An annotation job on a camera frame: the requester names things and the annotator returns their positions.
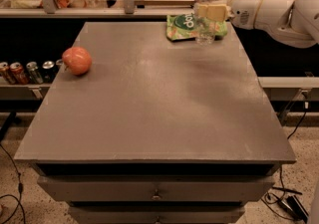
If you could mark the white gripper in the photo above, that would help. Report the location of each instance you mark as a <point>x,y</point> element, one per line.
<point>243,11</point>

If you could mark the clear plastic water bottle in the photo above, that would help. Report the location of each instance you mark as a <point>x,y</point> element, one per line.
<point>204,27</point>

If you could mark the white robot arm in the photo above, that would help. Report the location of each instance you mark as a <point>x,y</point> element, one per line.
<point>291,22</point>

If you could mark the green rice chip bag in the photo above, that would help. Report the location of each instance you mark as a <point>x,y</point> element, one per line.
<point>183,27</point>

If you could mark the red apple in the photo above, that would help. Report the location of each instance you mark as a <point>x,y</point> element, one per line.
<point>77,60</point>

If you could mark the dark soda can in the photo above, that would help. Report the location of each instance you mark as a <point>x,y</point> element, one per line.
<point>49,70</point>

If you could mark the green soda can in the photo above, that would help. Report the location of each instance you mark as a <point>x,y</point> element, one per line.
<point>34,73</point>

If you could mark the red soda can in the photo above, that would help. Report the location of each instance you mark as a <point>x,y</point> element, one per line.
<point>6,73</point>
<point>19,73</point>

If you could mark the black power adapter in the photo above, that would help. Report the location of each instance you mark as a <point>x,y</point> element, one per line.
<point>297,207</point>

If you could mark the red soda can leftmost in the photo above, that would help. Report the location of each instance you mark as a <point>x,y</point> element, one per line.
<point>6,73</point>

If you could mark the upper grey drawer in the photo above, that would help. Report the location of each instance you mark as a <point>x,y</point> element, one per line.
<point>156,188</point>

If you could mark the grey drawer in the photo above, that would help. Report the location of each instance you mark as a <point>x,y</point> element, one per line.
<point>156,188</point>
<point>156,215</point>

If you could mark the lower grey drawer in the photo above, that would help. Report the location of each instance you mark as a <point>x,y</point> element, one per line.
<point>156,215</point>

